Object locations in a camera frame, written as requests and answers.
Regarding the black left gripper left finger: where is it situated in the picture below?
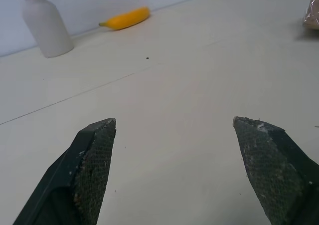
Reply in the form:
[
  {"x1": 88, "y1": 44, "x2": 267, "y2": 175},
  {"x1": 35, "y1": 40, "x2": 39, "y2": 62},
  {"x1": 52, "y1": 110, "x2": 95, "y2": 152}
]
[{"x1": 12, "y1": 118, "x2": 117, "y2": 225}]

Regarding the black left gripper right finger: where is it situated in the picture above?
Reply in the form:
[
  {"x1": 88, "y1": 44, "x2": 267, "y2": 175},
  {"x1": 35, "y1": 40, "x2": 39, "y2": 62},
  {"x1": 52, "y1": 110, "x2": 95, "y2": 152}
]
[{"x1": 232, "y1": 116, "x2": 319, "y2": 225}]

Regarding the white ceramic vase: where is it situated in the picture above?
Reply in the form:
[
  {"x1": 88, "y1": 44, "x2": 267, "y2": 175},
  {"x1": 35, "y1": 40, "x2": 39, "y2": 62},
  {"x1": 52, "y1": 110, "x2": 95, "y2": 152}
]
[{"x1": 18, "y1": 0, "x2": 75, "y2": 59}]

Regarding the yellow banana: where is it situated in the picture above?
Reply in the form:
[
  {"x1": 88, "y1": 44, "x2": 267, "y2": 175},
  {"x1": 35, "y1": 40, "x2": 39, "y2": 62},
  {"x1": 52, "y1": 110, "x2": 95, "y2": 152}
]
[{"x1": 98, "y1": 6, "x2": 151, "y2": 31}]

